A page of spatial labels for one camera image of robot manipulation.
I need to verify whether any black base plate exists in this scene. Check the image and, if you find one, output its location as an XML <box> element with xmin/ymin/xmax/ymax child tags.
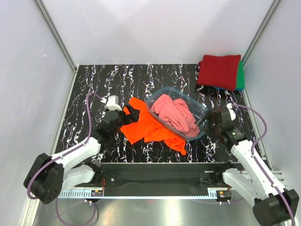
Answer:
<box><xmin>74</xmin><ymin>162</ymin><xmax>241</xmax><ymax>197</ymax></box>

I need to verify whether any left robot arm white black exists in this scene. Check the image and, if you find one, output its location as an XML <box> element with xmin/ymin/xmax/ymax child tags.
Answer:
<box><xmin>24</xmin><ymin>104</ymin><xmax>140</xmax><ymax>204</ymax></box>

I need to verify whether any aluminium frame post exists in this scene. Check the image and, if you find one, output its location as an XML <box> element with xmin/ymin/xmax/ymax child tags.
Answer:
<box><xmin>242</xmin><ymin>0</ymin><xmax>282</xmax><ymax>65</ymax></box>
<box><xmin>33</xmin><ymin>0</ymin><xmax>77</xmax><ymax>73</ymax></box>

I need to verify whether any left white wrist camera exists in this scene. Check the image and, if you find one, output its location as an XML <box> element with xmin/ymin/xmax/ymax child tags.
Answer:
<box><xmin>101</xmin><ymin>95</ymin><xmax>122</xmax><ymax>111</ymax></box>

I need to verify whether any left aluminium frame post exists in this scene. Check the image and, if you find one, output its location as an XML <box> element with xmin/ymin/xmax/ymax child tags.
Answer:
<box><xmin>33</xmin><ymin>0</ymin><xmax>77</xmax><ymax>73</ymax></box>

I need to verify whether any white slotted cable duct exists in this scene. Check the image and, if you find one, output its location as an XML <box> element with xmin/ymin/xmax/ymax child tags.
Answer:
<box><xmin>59</xmin><ymin>186</ymin><xmax>228</xmax><ymax>200</ymax></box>

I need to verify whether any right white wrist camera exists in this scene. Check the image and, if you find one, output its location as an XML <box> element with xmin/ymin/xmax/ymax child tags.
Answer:
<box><xmin>226</xmin><ymin>103</ymin><xmax>236</xmax><ymax>121</ymax></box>

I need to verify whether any orange t shirt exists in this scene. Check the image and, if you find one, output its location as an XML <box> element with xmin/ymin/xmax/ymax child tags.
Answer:
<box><xmin>120</xmin><ymin>97</ymin><xmax>187</xmax><ymax>155</ymax></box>

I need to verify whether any folded blue t shirt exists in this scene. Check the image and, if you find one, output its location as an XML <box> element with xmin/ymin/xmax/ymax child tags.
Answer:
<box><xmin>214</xmin><ymin>87</ymin><xmax>245</xmax><ymax>91</ymax></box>

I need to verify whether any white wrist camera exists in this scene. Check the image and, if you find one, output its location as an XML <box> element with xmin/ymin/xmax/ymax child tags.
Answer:
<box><xmin>101</xmin><ymin>95</ymin><xmax>122</xmax><ymax>111</ymax></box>
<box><xmin>226</xmin><ymin>103</ymin><xmax>236</xmax><ymax>121</ymax></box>

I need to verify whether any clear blue plastic bin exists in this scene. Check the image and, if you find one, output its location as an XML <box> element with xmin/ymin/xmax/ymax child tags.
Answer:
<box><xmin>146</xmin><ymin>87</ymin><xmax>208</xmax><ymax>141</ymax></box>

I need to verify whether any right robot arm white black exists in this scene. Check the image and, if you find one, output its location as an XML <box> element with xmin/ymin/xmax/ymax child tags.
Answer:
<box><xmin>197</xmin><ymin>104</ymin><xmax>299</xmax><ymax>226</ymax></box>

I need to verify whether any folded red t shirt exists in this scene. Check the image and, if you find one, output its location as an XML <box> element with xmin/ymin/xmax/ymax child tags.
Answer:
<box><xmin>197</xmin><ymin>55</ymin><xmax>241</xmax><ymax>91</ymax></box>

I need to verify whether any pink t shirt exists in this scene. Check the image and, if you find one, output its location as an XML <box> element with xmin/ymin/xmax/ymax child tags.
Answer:
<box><xmin>150</xmin><ymin>94</ymin><xmax>200</xmax><ymax>137</ymax></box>

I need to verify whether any folded green t shirt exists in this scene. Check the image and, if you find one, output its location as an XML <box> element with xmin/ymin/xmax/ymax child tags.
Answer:
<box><xmin>236</xmin><ymin>61</ymin><xmax>245</xmax><ymax>88</ymax></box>

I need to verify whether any right aluminium frame post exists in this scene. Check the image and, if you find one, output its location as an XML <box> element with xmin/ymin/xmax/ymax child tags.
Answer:
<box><xmin>242</xmin><ymin>0</ymin><xmax>282</xmax><ymax>65</ymax></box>

